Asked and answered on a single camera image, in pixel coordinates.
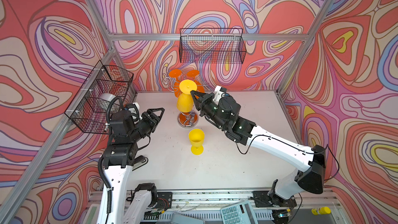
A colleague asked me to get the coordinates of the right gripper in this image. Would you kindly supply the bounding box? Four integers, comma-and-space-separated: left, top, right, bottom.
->
191, 89, 229, 130

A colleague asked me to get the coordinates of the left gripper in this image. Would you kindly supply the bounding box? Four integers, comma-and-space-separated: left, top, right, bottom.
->
127, 107, 164, 144

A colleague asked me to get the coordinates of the dark yellow wine glass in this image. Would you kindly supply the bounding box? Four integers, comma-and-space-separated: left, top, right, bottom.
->
177, 79, 197, 113

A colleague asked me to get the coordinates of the light yellow wine glass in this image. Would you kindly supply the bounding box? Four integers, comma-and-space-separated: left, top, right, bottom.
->
188, 129, 205, 156

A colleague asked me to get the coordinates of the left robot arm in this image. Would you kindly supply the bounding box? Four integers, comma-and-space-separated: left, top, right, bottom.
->
96, 96, 165, 224

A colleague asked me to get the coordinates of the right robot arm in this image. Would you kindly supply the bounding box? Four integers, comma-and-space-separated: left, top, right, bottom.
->
190, 86, 326, 207

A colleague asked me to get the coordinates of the right orange wine glass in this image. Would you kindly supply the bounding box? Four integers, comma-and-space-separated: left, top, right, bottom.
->
187, 69, 205, 93

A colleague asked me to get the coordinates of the orange wine glass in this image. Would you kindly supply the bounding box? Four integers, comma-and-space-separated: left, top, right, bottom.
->
169, 69, 182, 97
187, 69, 205, 93

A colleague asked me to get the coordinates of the chrome wine glass rack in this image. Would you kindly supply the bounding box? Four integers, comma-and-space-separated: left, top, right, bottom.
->
165, 76, 205, 129

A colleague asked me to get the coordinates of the left orange wine glass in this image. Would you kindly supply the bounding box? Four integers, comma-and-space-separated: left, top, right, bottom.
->
169, 69, 182, 97

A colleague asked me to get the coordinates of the grey black stapler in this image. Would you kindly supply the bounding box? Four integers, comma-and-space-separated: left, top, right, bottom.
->
132, 155, 149, 171

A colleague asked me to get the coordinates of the teal calculator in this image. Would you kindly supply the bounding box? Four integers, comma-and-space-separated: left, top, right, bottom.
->
221, 201, 258, 224

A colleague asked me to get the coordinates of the yellow capped bottle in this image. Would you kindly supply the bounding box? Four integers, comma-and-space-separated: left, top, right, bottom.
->
312, 206, 331, 216

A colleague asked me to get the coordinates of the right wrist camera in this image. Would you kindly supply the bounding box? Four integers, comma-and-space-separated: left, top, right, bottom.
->
214, 86, 227, 97

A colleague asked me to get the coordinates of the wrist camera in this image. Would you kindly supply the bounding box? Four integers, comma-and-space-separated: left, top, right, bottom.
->
214, 86, 227, 97
126, 102, 140, 116

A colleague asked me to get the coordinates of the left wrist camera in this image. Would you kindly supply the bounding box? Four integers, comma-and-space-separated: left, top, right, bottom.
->
126, 102, 140, 116

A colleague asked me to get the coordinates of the back black wire basket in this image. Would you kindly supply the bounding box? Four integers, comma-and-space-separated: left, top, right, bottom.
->
179, 27, 247, 64

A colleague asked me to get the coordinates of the black wire basket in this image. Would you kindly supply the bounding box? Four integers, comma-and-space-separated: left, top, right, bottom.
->
65, 61, 134, 134
179, 27, 247, 64

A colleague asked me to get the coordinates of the left black wire basket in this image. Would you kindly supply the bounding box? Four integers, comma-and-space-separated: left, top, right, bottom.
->
65, 61, 134, 134

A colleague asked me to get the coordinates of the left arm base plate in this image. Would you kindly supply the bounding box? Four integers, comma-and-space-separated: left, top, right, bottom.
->
147, 191, 173, 212

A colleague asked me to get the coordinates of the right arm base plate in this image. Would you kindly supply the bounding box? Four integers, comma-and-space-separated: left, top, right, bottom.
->
250, 191, 297, 208

